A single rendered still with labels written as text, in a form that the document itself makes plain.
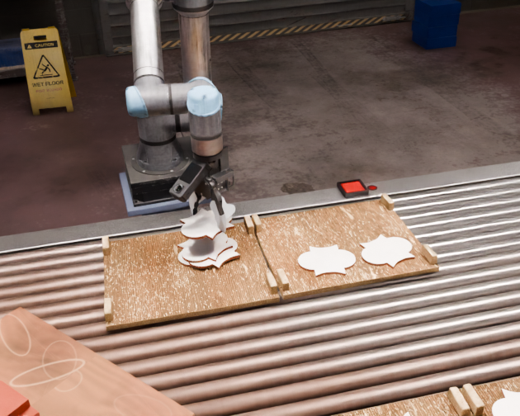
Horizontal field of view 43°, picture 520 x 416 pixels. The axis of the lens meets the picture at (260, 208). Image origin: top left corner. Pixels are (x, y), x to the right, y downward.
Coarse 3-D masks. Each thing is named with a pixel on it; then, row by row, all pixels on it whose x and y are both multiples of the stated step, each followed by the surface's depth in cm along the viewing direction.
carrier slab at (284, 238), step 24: (288, 216) 186; (312, 216) 186; (336, 216) 186; (360, 216) 185; (384, 216) 185; (264, 240) 177; (288, 240) 176; (312, 240) 176; (336, 240) 176; (360, 240) 175; (408, 240) 175; (288, 264) 167; (360, 264) 166; (408, 264) 166; (432, 264) 165; (312, 288) 158; (336, 288) 160
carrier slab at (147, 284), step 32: (128, 256) 172; (160, 256) 172; (256, 256) 170; (128, 288) 161; (160, 288) 160; (192, 288) 160; (224, 288) 159; (256, 288) 159; (128, 320) 150; (160, 320) 152
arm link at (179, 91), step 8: (192, 80) 162; (200, 80) 161; (208, 80) 163; (176, 88) 157; (184, 88) 158; (176, 96) 157; (184, 96) 157; (176, 104) 157; (184, 104) 158; (176, 112) 159; (184, 112) 160
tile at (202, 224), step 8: (192, 216) 170; (200, 216) 170; (208, 216) 169; (184, 224) 167; (192, 224) 167; (200, 224) 166; (208, 224) 166; (216, 224) 166; (184, 232) 164; (192, 232) 163; (200, 232) 163; (208, 232) 163; (216, 232) 163
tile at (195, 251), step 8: (192, 240) 173; (200, 240) 173; (208, 240) 173; (216, 240) 173; (224, 240) 173; (184, 248) 170; (192, 248) 170; (200, 248) 170; (208, 248) 170; (216, 248) 170; (224, 248) 169; (184, 256) 167; (192, 256) 167; (200, 256) 167; (208, 256) 167; (216, 256) 167
